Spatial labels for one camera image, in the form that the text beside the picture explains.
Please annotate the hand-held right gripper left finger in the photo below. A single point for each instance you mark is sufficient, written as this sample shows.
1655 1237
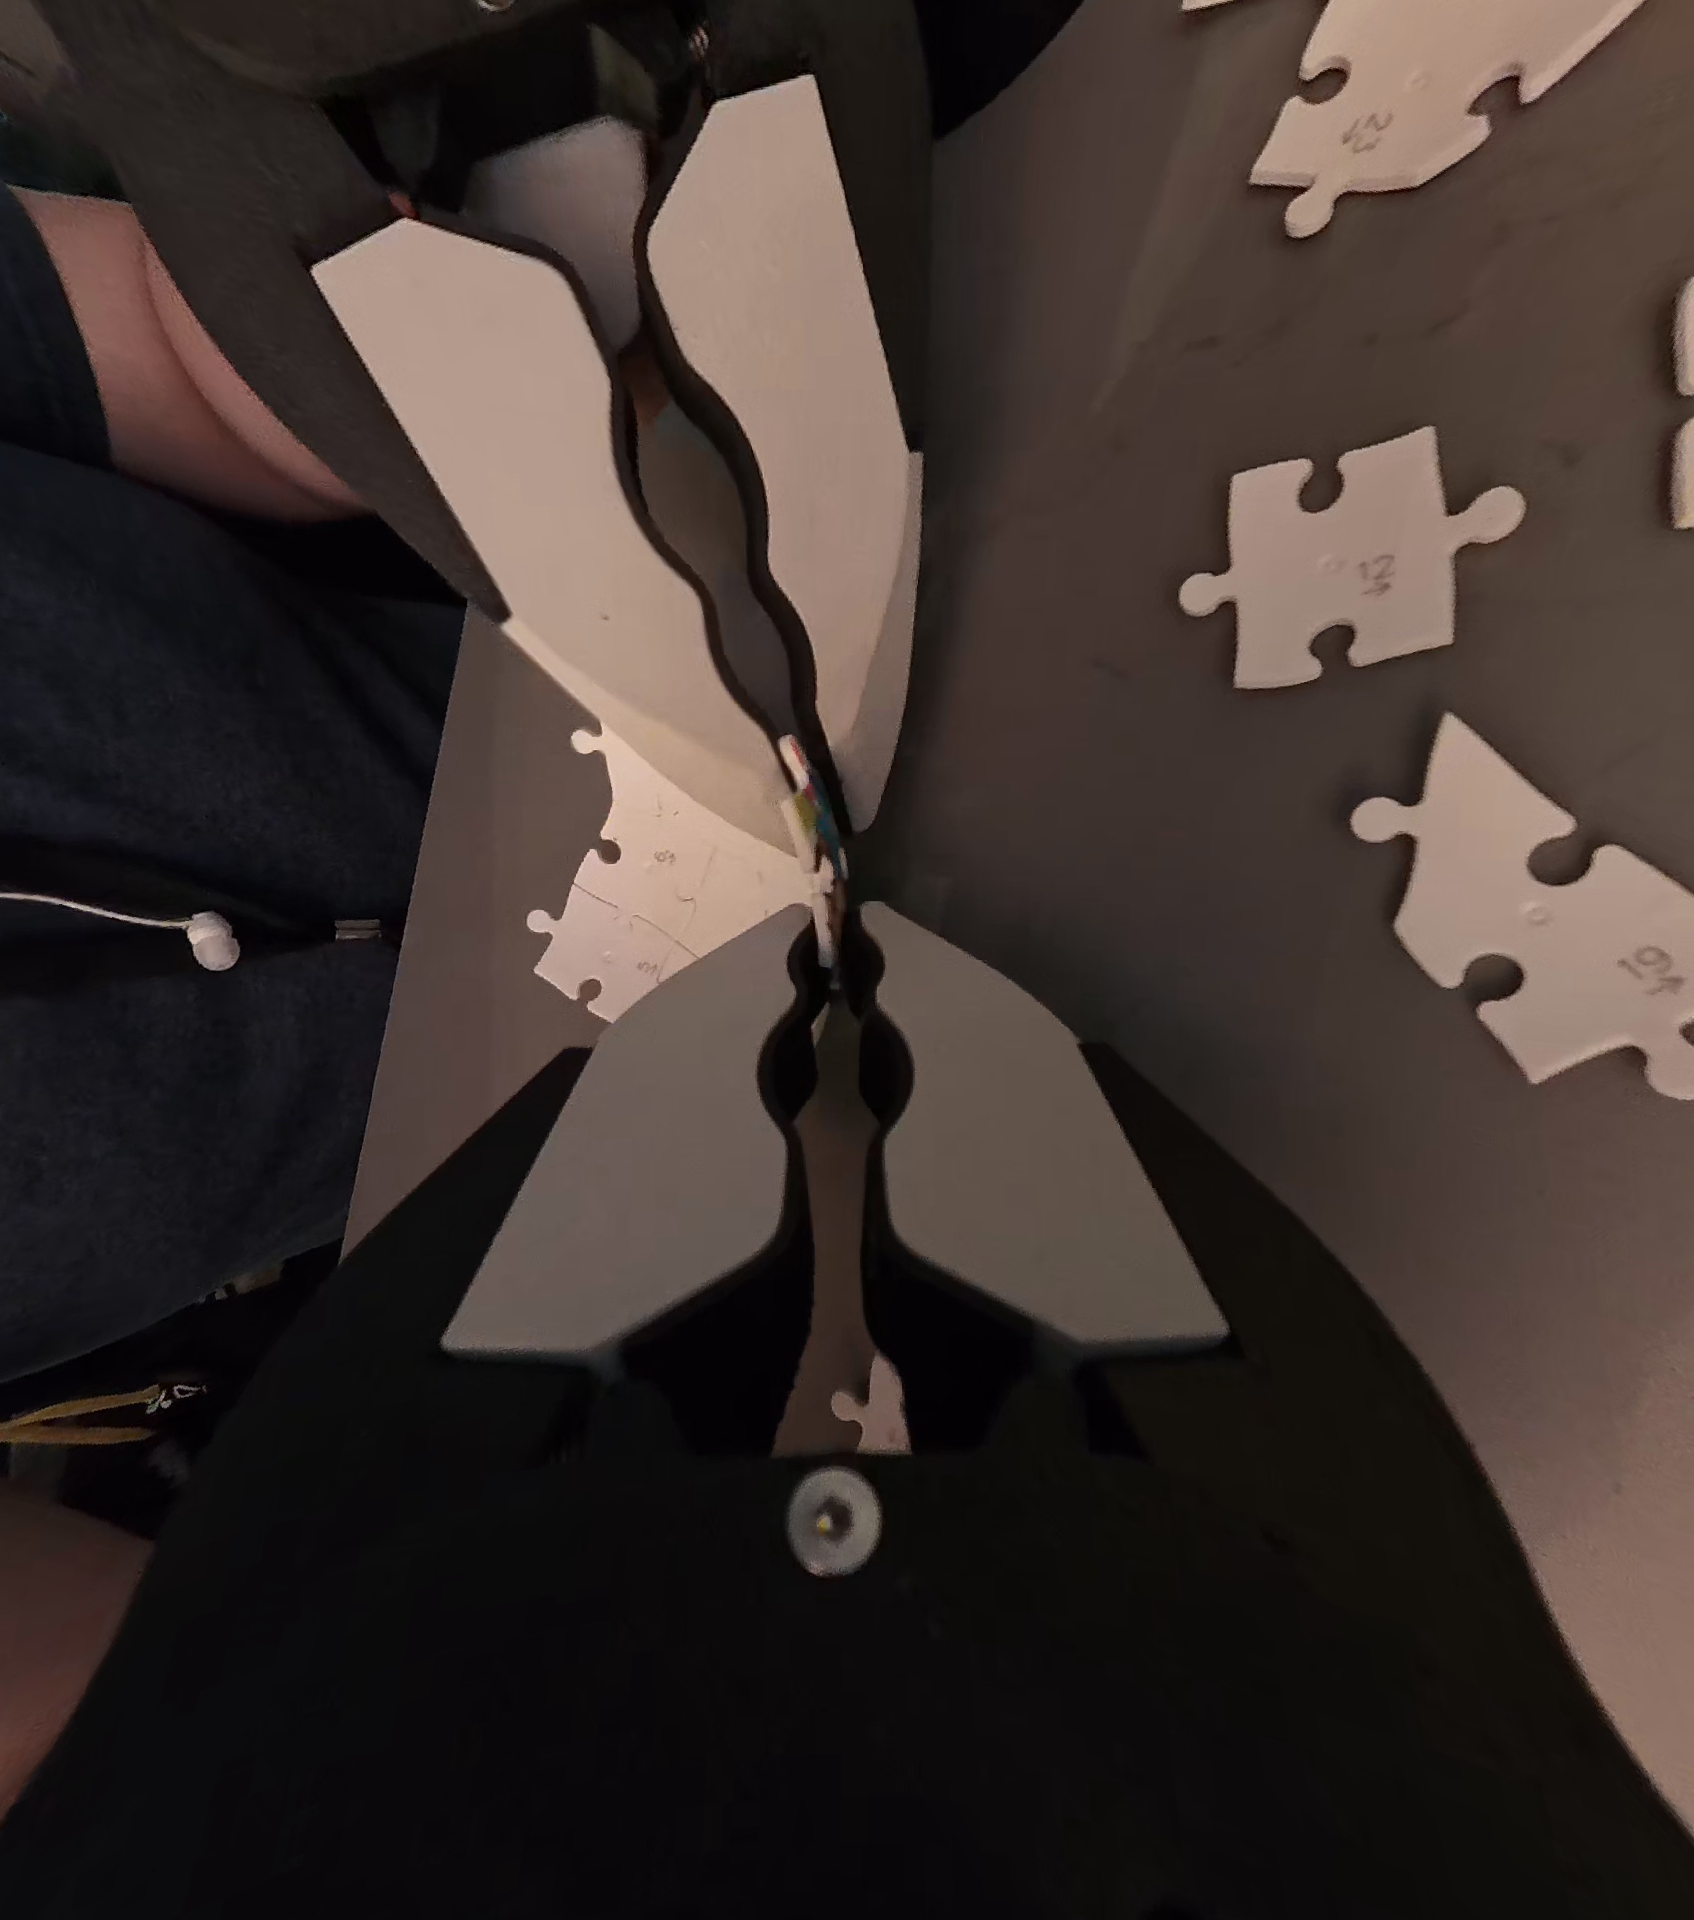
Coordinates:
639 1201

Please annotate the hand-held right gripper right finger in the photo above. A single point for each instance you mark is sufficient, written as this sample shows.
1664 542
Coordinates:
1043 1201

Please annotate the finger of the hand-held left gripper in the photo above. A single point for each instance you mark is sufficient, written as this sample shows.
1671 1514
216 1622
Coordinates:
488 420
803 331

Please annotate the white puzzle piece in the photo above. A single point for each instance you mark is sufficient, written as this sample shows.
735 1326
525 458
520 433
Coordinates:
872 1405
818 816

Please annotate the assembled white puzzle section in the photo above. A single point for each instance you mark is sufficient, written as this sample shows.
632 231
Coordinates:
653 901

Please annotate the scattered loose puzzle pieces group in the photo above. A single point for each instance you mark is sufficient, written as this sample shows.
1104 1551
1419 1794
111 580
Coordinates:
1359 571

